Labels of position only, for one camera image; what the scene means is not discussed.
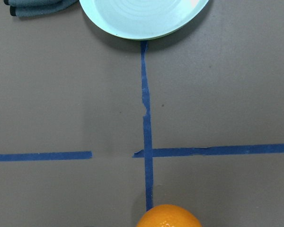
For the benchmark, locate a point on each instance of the orange fruit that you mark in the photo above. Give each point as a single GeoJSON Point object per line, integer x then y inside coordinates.
{"type": "Point", "coordinates": [167, 215]}

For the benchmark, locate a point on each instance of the green plate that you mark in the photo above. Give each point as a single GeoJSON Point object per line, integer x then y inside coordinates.
{"type": "Point", "coordinates": [141, 19]}

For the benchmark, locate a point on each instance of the grey folded cloth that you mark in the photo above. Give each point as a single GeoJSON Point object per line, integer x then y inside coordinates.
{"type": "Point", "coordinates": [31, 8]}

